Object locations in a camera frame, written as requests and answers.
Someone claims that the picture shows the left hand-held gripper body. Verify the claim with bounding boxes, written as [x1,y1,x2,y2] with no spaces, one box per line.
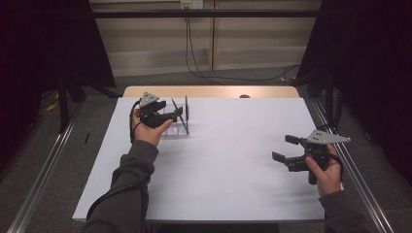
[139,91,173,128]

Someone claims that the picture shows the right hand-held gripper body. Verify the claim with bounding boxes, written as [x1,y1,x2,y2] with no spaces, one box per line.
[285,129,352,186]

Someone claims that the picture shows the clear acrylic pen holder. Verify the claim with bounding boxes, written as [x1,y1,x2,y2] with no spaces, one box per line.
[159,103,191,139]

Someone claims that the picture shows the person's left hand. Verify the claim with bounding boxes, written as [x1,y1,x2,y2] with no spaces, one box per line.
[132,108,174,148]

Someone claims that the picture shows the person's right hand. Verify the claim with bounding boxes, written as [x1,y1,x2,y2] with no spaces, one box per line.
[304,145,344,197]

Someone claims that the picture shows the wooden table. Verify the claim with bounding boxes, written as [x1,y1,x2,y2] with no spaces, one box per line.
[122,85,300,99]

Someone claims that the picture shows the black metal stand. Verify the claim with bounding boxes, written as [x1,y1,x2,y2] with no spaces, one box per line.
[57,72,71,134]
[325,69,335,130]

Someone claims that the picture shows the white table cover sheet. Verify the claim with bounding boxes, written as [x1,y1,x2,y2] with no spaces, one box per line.
[72,96,345,222]

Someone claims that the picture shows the small yellow floor object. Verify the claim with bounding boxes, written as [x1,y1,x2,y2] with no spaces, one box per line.
[45,93,60,113]

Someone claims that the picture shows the black curtain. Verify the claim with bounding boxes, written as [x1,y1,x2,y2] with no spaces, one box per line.
[0,0,117,169]
[295,0,412,187]

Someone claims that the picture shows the right hand-held gripper cable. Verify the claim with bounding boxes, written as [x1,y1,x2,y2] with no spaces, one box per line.
[328,151,345,183]

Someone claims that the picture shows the hand-held gripper cable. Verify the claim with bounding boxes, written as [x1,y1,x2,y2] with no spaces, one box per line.
[86,99,150,221]
[328,151,345,183]

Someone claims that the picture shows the thin black wall cable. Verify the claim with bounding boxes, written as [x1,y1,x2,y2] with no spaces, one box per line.
[184,8,227,86]
[187,8,301,83]

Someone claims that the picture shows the metal floor rail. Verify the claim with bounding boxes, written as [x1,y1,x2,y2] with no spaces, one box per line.
[6,103,84,233]
[310,98,396,233]

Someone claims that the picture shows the left hand-held gripper cable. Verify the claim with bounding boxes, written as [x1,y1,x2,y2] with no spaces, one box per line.
[86,99,150,221]

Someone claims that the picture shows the white wall socket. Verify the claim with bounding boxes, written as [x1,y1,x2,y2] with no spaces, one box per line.
[180,0,204,10]

